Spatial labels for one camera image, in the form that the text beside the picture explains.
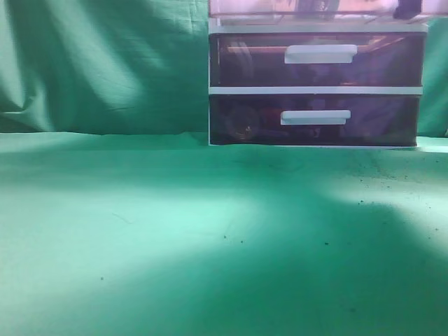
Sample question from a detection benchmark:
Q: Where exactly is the translucent brown drawer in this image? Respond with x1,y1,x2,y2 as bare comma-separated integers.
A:
209,94,420,147
209,32,426,87
208,0,447,25

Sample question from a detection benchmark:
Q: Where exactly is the green cloth backdrop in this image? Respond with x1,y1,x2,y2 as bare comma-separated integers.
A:
0,0,448,137

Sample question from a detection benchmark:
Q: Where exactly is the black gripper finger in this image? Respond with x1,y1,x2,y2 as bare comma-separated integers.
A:
394,0,420,18

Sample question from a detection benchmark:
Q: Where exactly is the green cloth table cover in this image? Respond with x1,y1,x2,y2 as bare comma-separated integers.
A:
1,133,447,335

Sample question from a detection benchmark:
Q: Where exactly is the clear plastic water bottle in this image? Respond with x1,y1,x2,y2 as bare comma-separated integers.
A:
296,0,340,13

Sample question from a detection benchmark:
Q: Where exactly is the white drawer cabinet frame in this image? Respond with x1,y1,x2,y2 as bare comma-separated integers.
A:
207,0,432,148

